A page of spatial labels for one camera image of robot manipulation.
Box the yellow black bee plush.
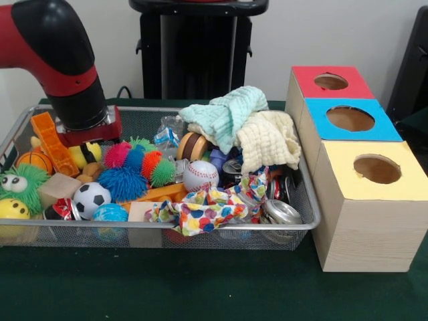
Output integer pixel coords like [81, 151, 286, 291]
[68, 142, 103, 170]

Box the light blue waffle cloth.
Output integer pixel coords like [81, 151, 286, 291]
[179, 86, 270, 154]

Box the orange plastic tray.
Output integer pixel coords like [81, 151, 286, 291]
[30, 112, 80, 178]

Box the cream waffle cloth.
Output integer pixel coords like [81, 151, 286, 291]
[187, 110, 302, 175]

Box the clear mesh bin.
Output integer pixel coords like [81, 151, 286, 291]
[0, 105, 322, 251]

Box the black and white soccer ball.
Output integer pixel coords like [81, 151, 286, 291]
[73, 182, 112, 221]

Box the multicolour spiky caterpillar toy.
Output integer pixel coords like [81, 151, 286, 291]
[103, 140, 177, 188]

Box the large blue spiky ball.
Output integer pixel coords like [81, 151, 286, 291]
[97, 167, 148, 203]

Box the white baseball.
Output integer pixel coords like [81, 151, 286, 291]
[183, 160, 220, 193]

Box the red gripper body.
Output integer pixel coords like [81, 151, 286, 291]
[55, 105, 123, 148]

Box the colourful spotted cloth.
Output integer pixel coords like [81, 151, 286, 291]
[145, 167, 270, 237]

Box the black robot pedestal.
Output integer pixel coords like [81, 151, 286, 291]
[128, 0, 270, 100]

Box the green googly-eyed puffer ball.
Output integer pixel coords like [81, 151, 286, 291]
[0, 163, 51, 215]

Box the dark green table cloth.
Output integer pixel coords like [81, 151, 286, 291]
[0, 97, 428, 321]

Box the black furniture frame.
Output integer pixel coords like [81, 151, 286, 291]
[386, 5, 428, 124]

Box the wooden box with three holes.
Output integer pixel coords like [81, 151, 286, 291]
[286, 65, 428, 272]

